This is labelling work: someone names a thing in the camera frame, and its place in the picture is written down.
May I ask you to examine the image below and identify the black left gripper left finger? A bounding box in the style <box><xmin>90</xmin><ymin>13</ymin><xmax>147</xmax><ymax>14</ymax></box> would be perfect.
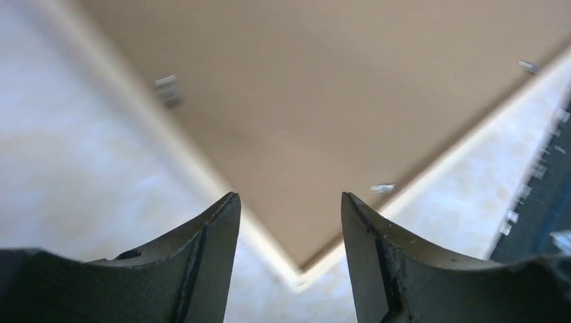
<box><xmin>1</xmin><ymin>192</ymin><xmax>241</xmax><ymax>322</ymax></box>

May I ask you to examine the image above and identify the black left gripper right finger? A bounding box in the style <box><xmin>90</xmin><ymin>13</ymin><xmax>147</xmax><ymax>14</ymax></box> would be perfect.
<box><xmin>341</xmin><ymin>192</ymin><xmax>570</xmax><ymax>323</ymax></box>

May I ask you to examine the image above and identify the light wooden picture frame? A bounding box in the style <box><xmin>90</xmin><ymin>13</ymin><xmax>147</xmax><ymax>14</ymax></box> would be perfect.
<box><xmin>23</xmin><ymin>1</ymin><xmax>570</xmax><ymax>293</ymax></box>

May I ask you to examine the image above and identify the brown cardboard backing board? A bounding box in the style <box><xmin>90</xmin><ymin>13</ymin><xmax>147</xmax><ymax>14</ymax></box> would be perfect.
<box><xmin>80</xmin><ymin>1</ymin><xmax>570</xmax><ymax>270</ymax></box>

